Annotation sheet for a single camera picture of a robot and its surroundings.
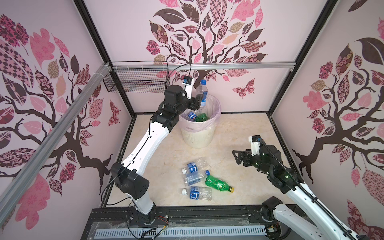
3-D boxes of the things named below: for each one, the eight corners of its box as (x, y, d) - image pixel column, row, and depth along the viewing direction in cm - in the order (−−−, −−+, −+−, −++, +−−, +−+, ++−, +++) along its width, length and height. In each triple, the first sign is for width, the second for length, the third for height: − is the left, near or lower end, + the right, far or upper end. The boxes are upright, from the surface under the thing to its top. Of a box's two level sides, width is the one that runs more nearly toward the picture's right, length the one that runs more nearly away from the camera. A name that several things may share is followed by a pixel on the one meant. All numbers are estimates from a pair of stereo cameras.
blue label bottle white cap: (185, 179, 88) (184, 175, 83) (181, 171, 91) (180, 167, 86) (208, 168, 92) (208, 164, 88) (204, 161, 96) (204, 156, 91)
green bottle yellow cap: (204, 184, 85) (204, 181, 81) (207, 176, 88) (207, 173, 84) (231, 197, 81) (232, 194, 77) (233, 188, 84) (235, 185, 80)
